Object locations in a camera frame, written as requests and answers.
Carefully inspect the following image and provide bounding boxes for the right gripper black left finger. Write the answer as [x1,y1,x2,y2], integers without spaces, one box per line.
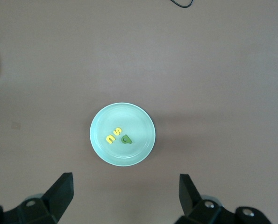
[0,172,74,224]

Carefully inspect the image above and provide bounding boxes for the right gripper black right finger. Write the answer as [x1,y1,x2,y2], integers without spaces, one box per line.
[173,174,270,224]

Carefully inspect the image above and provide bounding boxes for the green foam letter d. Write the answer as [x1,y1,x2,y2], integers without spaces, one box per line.
[121,134,133,145]

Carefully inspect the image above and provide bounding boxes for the green plate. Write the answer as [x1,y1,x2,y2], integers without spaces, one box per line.
[89,102,157,167]

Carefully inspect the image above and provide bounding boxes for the black looped table cable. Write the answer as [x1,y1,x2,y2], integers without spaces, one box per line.
[170,0,194,8]

